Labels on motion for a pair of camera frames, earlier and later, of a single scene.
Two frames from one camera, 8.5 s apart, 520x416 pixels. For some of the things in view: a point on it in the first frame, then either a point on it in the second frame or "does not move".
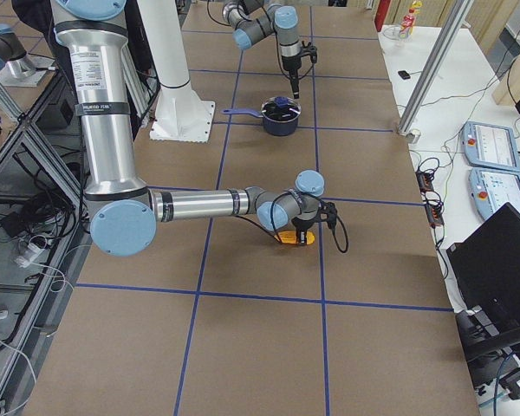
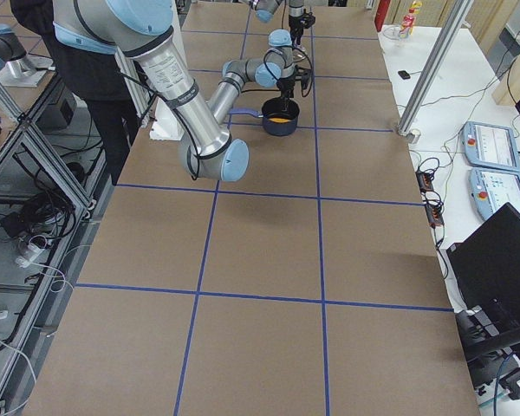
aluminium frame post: x=436 y=65 does not move
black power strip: x=433 y=205 does not move
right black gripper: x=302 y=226 to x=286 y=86
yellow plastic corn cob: x=289 y=237 to x=279 y=120
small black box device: x=404 y=74 does not move
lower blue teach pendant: x=490 y=189 does not move
